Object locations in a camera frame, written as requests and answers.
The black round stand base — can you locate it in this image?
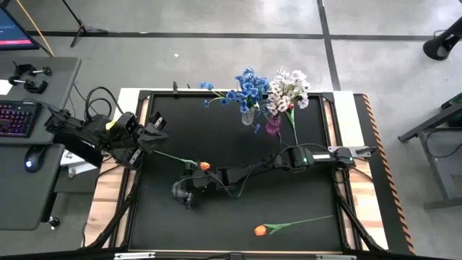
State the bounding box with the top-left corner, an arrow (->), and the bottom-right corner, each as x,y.
422,17 -> 462,61

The backlit black keyboard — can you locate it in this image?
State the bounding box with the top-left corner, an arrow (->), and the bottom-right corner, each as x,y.
0,100 -> 43,139

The black C-clamp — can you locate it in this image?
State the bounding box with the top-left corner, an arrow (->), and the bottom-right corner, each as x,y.
13,63 -> 53,79
7,75 -> 48,95

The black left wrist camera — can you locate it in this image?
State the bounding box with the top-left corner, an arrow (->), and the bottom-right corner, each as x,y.
114,111 -> 140,137

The clear diamond-cut glass vase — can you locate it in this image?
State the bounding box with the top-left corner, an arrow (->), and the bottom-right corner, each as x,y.
240,108 -> 256,126

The black metal side table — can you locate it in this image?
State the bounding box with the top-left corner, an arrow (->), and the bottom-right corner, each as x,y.
398,92 -> 462,211

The lit computer screen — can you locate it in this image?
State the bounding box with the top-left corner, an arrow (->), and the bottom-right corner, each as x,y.
0,6 -> 40,51

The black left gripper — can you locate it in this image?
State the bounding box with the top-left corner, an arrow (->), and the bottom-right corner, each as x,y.
124,110 -> 170,170

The pink ribbed glass vase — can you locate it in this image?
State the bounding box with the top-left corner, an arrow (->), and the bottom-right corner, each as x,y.
265,114 -> 283,137

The yellow cable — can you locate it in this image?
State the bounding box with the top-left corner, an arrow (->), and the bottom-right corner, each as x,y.
14,0 -> 55,58

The white paper sheet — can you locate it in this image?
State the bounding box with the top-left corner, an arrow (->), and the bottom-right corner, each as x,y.
59,149 -> 99,178

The black computer mouse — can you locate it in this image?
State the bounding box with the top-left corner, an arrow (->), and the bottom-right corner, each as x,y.
23,144 -> 48,173

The silver metal bracket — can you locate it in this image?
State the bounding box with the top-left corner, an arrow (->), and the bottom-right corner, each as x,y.
114,252 -> 156,260
316,254 -> 357,260

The gray desk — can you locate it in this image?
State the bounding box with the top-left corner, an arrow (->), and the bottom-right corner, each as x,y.
0,56 -> 82,232

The light wooden side board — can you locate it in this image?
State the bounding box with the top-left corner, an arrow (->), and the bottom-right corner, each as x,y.
83,97 -> 151,250
324,100 -> 390,251

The black mat with hazard stripes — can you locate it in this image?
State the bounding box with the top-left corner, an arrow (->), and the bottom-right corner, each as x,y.
353,92 -> 416,256

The green-lit black device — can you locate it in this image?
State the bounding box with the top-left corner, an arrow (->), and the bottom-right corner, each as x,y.
440,92 -> 462,109

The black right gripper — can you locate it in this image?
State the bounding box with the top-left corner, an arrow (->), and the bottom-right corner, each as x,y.
173,162 -> 224,209

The black tripod stand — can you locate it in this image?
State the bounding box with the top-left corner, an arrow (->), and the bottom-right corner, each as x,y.
60,0 -> 109,48

